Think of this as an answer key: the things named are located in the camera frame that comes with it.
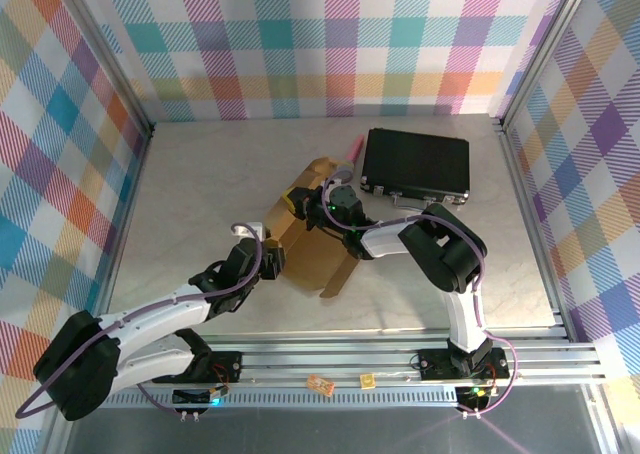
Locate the brown cardboard box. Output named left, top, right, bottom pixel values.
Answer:
left=263, top=156, right=361, bottom=300

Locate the pink toy microphone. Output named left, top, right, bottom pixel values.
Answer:
left=337, top=133, right=365, bottom=175

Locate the black briefcase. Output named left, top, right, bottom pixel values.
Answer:
left=358, top=127, right=472, bottom=213

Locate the orange sticker label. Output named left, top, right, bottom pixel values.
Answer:
left=305, top=373, right=335, bottom=395

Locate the left controller board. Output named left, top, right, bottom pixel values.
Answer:
left=172, top=383, right=232, bottom=408

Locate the controller board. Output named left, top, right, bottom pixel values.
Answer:
left=457, top=381, right=501, bottom=410
left=172, top=383, right=232, bottom=408

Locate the slotted metal strip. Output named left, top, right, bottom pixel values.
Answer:
left=79, top=391, right=464, bottom=410

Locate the right controller board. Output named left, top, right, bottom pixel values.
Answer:
left=457, top=381, right=501, bottom=410

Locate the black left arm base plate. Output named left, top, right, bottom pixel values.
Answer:
left=151, top=351, right=244, bottom=384

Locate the aluminium mounting rail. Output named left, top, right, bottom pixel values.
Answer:
left=54, top=326, right=604, bottom=390

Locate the aluminium side rail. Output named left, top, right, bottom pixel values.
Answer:
left=89, top=121, right=157, bottom=325
left=492, top=116, right=576, bottom=343

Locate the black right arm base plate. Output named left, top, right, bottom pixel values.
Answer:
left=418, top=347, right=511, bottom=381

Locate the aluminium corner post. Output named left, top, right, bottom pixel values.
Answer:
left=492, top=0, right=601, bottom=130
left=49, top=0, right=156, bottom=140

